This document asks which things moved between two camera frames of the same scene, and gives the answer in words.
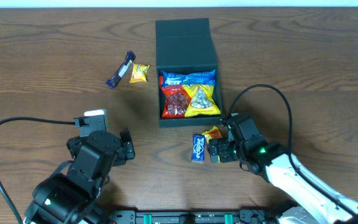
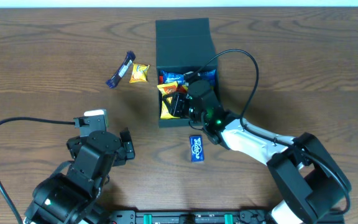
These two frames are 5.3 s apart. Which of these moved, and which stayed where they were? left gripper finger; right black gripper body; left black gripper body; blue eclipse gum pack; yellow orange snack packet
Moved: right black gripper body; yellow orange snack packet
Stayed: left gripper finger; left black gripper body; blue eclipse gum pack
